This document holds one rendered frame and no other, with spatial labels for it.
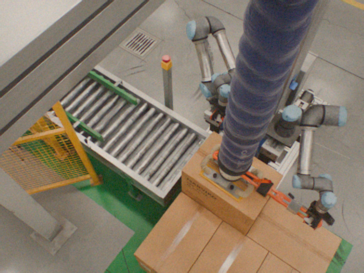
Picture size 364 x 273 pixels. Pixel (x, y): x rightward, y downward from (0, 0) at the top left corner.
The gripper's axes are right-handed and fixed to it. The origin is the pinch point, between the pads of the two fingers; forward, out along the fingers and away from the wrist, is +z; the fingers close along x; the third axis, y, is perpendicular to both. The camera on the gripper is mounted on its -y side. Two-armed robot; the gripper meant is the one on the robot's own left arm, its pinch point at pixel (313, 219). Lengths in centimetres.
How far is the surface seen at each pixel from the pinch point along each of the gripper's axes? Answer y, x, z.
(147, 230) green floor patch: 102, 52, 107
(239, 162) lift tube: 54, 9, -28
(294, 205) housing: 13.7, -0.1, -1.4
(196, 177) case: 77, 18, 13
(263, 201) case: 31.0, 3.9, 12.9
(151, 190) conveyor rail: 106, 35, 48
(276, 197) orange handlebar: 25.4, 2.6, -1.3
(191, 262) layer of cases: 49, 59, 53
